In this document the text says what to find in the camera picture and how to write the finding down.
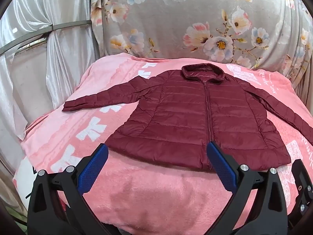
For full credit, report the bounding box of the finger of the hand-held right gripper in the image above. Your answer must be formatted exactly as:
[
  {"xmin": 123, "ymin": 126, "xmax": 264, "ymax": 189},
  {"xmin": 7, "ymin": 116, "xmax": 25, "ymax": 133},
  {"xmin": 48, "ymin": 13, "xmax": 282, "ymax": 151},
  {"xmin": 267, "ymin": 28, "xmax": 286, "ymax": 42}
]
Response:
[{"xmin": 292, "ymin": 159, "xmax": 313, "ymax": 223}]

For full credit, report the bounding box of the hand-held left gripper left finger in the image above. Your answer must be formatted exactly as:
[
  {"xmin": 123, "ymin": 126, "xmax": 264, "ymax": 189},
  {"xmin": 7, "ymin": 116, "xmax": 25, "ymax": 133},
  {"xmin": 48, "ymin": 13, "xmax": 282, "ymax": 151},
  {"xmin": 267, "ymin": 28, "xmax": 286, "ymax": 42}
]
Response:
[{"xmin": 27, "ymin": 143, "xmax": 115, "ymax": 235}]

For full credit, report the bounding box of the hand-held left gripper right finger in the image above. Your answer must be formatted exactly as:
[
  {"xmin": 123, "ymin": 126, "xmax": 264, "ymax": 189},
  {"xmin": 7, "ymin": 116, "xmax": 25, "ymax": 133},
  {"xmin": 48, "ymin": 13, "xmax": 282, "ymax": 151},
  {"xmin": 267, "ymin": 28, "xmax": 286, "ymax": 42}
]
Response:
[{"xmin": 205, "ymin": 141, "xmax": 290, "ymax": 235}]

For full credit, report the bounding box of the maroon puffer jacket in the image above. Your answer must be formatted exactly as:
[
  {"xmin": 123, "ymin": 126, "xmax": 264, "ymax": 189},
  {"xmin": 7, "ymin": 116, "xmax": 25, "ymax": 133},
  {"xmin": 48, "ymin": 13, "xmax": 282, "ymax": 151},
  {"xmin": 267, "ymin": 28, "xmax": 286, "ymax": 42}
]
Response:
[{"xmin": 62, "ymin": 64, "xmax": 313, "ymax": 172}]

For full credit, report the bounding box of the pink printed blanket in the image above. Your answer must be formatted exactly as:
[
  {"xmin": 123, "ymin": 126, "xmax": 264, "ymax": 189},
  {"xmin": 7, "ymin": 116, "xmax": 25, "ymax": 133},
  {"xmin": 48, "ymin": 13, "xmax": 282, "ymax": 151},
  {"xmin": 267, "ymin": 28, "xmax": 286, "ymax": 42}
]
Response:
[{"xmin": 12, "ymin": 55, "xmax": 313, "ymax": 226}]

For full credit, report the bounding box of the white satin curtain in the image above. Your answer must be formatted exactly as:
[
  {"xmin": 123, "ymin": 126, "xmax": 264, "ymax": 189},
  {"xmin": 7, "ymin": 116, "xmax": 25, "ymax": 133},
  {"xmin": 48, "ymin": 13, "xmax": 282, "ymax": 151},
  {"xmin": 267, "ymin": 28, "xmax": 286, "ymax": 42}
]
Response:
[{"xmin": 0, "ymin": 0, "xmax": 101, "ymax": 208}]

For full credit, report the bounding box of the metal band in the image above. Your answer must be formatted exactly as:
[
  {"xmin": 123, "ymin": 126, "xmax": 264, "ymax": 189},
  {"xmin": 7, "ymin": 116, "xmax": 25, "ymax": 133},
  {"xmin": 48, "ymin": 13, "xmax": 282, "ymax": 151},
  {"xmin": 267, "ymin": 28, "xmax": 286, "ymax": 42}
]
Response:
[{"xmin": 0, "ymin": 21, "xmax": 93, "ymax": 54}]

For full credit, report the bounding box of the grey floral cloth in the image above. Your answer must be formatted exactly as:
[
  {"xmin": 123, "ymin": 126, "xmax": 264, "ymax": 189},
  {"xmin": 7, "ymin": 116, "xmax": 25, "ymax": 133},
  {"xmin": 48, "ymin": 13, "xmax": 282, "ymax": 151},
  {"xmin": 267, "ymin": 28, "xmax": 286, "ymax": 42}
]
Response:
[{"xmin": 89, "ymin": 0, "xmax": 313, "ymax": 96}]

